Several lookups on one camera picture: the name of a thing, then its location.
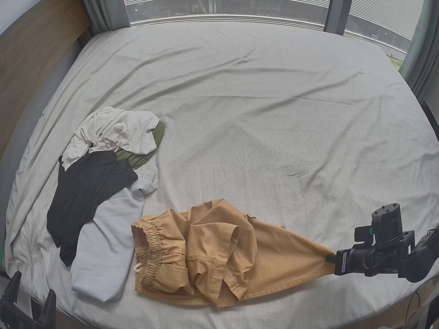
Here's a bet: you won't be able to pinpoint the bed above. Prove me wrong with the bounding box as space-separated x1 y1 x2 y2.
0 0 439 329

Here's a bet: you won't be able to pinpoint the tan shorts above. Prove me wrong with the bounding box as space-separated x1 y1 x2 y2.
131 199 339 308

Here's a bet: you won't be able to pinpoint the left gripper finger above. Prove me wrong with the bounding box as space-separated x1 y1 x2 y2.
4 271 22 310
37 289 57 329

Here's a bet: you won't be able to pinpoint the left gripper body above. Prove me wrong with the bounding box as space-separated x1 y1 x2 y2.
0 301 39 329

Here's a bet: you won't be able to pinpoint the white garment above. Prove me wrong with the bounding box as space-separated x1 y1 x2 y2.
62 106 160 170

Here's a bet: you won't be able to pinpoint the green garment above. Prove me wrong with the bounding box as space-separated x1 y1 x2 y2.
115 120 165 170

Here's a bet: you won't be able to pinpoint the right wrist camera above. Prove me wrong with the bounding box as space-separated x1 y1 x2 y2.
354 226 374 245

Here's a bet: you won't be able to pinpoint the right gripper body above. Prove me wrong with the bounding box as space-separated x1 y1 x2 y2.
335 247 378 276

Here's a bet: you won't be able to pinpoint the blue-green curtain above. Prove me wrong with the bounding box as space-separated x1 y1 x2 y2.
74 0 132 34
399 0 439 103

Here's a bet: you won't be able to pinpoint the black garment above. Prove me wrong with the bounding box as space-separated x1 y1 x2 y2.
46 150 139 267

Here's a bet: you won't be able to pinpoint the pale grey garment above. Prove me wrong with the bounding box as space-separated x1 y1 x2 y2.
70 172 157 303

